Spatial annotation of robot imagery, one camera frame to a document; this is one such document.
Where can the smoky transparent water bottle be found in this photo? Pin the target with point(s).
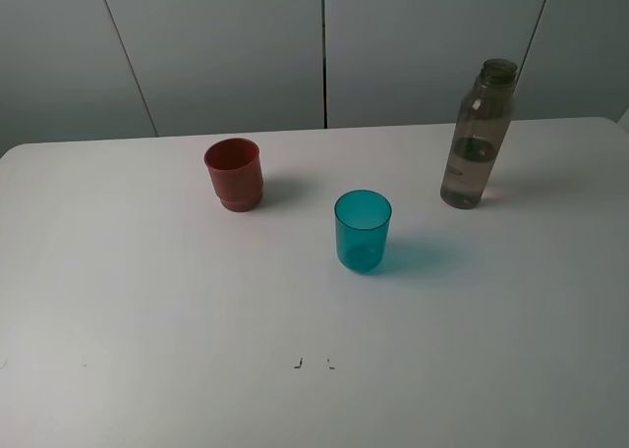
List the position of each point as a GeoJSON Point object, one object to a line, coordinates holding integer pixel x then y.
{"type": "Point", "coordinates": [483, 119]}

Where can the teal translucent plastic cup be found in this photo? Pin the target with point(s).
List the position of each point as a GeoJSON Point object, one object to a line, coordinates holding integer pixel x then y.
{"type": "Point", "coordinates": [362, 220]}

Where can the red plastic cup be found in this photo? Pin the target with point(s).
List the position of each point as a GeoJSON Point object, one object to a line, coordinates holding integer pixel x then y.
{"type": "Point", "coordinates": [235, 172]}

